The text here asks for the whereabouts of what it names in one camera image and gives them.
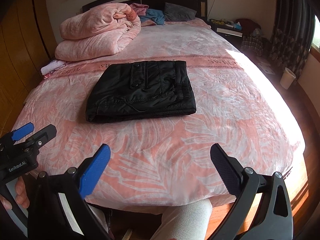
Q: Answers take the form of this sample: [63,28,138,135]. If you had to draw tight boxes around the black pants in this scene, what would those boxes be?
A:
[85,61,196,124]

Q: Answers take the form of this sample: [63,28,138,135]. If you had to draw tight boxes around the left hand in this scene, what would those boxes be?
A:
[0,176,30,210]

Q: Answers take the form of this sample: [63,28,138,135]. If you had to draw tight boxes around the white trouser leg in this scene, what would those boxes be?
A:
[151,199,213,239]

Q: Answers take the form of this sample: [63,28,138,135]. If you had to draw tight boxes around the pink white knitted cloth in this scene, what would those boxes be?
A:
[41,60,67,76]

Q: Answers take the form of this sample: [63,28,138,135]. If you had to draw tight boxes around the wooden wardrobe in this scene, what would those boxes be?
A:
[1,0,57,134]

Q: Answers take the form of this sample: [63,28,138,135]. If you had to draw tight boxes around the white trash bin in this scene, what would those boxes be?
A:
[280,68,296,89]

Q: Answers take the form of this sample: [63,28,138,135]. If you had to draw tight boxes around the folded pink quilt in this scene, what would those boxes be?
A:
[55,3,141,61]

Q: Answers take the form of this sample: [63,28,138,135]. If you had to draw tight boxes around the dark nightstand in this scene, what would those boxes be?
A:
[208,20,242,47]

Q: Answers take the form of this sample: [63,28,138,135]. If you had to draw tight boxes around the red clothes pile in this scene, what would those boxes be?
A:
[235,18,263,37]

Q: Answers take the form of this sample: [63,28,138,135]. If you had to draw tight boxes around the dark patterned curtain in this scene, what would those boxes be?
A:
[270,0,315,76]

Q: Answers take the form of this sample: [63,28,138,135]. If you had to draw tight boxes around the dark grey pillow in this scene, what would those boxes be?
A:
[164,3,197,22]

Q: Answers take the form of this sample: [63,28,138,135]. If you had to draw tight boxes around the blue garment on bed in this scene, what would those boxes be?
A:
[139,9,165,25]

